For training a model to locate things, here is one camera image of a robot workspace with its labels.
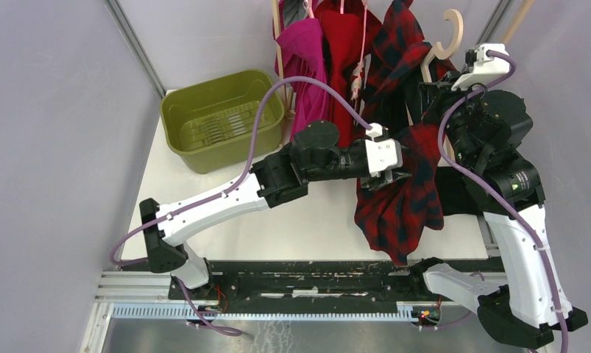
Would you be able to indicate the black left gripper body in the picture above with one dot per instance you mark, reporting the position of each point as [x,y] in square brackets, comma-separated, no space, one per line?
[351,168]

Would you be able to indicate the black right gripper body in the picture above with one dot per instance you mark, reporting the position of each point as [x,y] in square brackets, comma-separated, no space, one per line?
[444,99]

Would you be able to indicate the beige plastic hanger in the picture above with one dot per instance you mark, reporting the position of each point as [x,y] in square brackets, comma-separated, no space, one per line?
[444,44]

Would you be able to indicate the red navy plaid skirt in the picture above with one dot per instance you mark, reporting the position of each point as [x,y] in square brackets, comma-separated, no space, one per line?
[394,217]

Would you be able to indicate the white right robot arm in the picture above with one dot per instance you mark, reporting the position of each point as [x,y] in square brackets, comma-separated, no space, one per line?
[485,126]

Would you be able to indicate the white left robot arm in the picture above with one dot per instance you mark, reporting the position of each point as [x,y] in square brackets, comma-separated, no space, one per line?
[313,155]

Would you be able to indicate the magenta pleated skirt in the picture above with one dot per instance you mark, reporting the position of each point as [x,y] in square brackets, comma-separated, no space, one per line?
[302,55]

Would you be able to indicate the pink plastic hanger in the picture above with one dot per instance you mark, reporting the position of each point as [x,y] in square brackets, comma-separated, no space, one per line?
[353,18]

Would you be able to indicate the white red floral garment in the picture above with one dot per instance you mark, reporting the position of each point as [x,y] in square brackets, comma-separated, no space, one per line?
[357,78]

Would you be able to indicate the black shirt with flower print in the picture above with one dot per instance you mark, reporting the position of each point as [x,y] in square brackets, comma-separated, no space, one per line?
[453,194]

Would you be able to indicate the red dress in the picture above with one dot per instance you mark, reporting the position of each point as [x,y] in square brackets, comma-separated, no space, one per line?
[340,78]

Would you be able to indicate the wooden clothes rack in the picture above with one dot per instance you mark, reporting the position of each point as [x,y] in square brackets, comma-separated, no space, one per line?
[497,15]

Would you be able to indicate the olive green plastic basket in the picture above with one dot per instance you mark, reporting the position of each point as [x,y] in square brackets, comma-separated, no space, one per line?
[211,125]

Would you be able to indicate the grey garment on rack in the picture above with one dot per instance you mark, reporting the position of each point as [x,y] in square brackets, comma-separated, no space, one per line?
[291,11]

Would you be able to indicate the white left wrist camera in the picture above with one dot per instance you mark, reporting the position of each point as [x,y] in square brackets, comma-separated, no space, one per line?
[383,153]

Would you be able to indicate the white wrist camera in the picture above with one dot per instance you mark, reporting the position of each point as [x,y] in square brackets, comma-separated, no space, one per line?
[481,67]
[383,153]

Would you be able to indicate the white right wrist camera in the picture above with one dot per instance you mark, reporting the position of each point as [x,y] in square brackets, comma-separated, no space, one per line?
[481,67]

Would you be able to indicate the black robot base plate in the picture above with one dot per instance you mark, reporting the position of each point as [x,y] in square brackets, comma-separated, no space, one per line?
[311,287]

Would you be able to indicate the aluminium corner rail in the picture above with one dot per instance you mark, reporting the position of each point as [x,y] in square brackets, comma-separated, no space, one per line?
[132,39]

